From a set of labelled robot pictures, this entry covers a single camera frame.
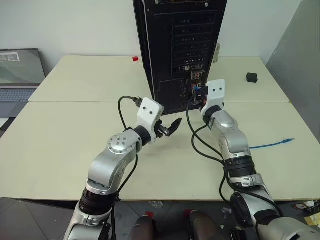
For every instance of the small red block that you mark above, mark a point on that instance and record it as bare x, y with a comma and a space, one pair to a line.
135, 59

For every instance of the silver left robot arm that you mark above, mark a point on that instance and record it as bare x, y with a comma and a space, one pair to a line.
110, 162

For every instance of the small black box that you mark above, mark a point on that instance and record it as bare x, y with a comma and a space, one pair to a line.
252, 77

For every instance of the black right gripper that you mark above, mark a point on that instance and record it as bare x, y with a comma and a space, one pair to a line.
203, 91

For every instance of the yellow and red packaging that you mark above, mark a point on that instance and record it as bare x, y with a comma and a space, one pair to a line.
308, 210

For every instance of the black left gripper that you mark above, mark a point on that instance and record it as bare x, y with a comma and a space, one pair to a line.
160, 130

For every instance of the black computer tower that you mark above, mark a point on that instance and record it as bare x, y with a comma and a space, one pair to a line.
165, 50

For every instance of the dark rounded shape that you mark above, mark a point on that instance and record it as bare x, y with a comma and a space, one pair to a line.
203, 226
142, 228

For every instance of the red floor tape piece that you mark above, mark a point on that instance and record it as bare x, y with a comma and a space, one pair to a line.
149, 214

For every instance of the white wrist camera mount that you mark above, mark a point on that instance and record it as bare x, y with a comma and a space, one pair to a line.
148, 112
215, 93

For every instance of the grey object behind tower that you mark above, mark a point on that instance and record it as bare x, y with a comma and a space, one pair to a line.
216, 52

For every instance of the grey open laptop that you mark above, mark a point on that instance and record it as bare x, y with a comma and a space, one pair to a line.
17, 75

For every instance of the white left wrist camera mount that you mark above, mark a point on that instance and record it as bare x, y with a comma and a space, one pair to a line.
148, 112

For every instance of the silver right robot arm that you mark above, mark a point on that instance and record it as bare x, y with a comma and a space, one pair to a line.
232, 140

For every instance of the grey partition panel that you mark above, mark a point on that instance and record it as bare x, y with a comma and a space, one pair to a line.
297, 50

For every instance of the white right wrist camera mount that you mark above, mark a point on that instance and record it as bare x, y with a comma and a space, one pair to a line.
215, 93

